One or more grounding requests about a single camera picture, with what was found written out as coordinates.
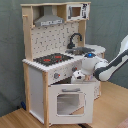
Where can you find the toy microwave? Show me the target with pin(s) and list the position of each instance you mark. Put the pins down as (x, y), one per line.
(78, 11)

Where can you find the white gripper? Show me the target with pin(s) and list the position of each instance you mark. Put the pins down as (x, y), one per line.
(78, 77)

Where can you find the wooden toy kitchen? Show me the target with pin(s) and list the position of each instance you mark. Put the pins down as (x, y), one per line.
(45, 40)

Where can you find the grey range hood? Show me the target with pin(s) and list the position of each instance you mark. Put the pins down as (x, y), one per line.
(48, 18)

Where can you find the black toy stovetop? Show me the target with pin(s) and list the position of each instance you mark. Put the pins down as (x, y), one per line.
(52, 59)

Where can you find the white oven door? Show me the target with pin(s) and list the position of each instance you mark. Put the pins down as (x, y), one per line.
(71, 103)

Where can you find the black toy faucet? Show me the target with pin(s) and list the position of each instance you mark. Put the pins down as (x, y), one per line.
(74, 39)

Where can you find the metal toy sink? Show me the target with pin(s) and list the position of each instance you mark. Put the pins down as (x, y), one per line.
(79, 50)

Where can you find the red stove knob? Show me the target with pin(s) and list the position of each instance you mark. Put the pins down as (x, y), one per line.
(56, 75)
(74, 69)

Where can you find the right red stove knob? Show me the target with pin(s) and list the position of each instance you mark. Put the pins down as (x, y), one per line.
(74, 69)

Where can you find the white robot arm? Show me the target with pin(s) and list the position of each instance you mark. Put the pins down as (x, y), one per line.
(100, 68)

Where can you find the left red stove knob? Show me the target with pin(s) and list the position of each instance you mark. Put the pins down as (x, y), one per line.
(56, 75)

